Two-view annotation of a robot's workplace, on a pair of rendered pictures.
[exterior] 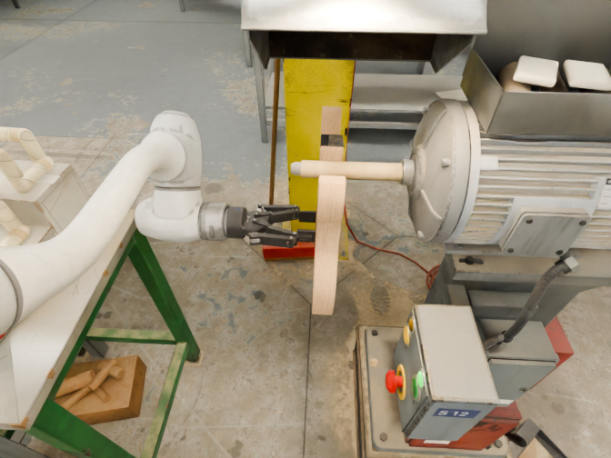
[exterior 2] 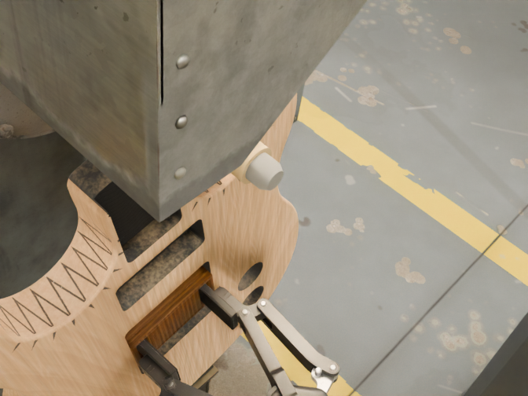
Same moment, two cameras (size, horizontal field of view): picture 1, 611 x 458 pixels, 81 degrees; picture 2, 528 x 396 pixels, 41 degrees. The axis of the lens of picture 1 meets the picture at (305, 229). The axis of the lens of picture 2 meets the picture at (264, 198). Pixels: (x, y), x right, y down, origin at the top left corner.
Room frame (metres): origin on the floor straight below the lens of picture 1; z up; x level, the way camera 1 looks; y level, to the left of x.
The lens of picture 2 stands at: (0.83, 0.21, 1.64)
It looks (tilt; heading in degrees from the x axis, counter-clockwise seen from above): 50 degrees down; 213
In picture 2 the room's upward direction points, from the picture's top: 10 degrees clockwise
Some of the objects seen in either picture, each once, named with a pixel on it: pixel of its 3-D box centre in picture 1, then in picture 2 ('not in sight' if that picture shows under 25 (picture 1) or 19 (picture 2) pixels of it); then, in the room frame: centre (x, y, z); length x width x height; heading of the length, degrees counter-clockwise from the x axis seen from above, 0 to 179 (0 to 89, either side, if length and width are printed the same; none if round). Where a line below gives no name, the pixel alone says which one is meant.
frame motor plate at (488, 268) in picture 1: (528, 232); not in sight; (0.51, -0.46, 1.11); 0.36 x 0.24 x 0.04; 87
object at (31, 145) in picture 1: (35, 152); not in sight; (0.74, 0.65, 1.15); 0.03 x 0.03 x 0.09
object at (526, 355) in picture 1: (518, 340); not in sight; (0.36, -0.45, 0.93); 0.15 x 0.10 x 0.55; 87
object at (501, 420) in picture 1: (456, 412); not in sight; (0.35, -0.45, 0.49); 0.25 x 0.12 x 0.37; 87
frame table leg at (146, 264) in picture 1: (168, 307); not in sight; (0.73, 0.52, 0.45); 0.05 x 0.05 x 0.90; 87
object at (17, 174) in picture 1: (13, 173); not in sight; (0.65, 0.66, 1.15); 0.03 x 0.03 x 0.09
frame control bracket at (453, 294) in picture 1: (464, 331); not in sight; (0.33, -0.30, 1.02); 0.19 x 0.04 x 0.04; 177
